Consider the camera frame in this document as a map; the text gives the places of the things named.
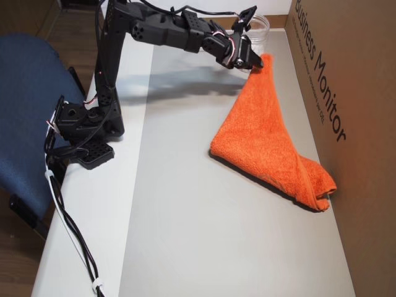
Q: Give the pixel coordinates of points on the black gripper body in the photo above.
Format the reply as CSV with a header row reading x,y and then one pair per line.
x,y
246,57

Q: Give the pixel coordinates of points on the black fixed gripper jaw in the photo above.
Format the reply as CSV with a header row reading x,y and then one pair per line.
x,y
257,59

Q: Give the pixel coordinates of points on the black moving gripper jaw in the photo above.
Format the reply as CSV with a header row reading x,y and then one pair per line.
x,y
251,65

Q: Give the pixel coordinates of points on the orange terry towel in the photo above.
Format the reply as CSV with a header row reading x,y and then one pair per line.
x,y
263,139

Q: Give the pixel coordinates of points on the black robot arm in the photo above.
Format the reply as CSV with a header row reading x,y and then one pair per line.
x,y
161,31

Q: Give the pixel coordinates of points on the black arm base with clamp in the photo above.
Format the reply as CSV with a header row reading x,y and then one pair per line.
x,y
92,130

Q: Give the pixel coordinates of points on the clear plastic jar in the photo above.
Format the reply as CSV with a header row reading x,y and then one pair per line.
x,y
261,28

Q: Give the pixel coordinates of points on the cardboard box printed Business Monitor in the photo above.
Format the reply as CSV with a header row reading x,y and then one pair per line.
x,y
355,170

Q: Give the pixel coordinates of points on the plain brown cardboard box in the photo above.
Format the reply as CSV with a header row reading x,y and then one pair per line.
x,y
18,15

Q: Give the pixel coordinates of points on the blue fabric chair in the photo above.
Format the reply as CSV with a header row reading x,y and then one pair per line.
x,y
18,108

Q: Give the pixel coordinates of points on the black square wrist camera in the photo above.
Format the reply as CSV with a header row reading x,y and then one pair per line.
x,y
246,17

